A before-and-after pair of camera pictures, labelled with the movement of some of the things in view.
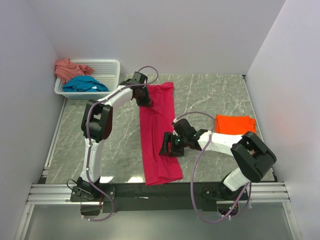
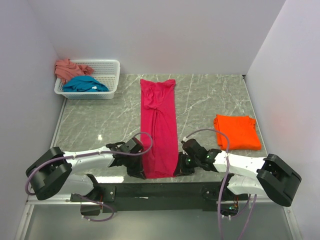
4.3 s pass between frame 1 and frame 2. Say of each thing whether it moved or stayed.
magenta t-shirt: moved
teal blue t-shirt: stayed
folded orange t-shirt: stayed
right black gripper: moved
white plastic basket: stayed
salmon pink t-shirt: stayed
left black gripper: moved
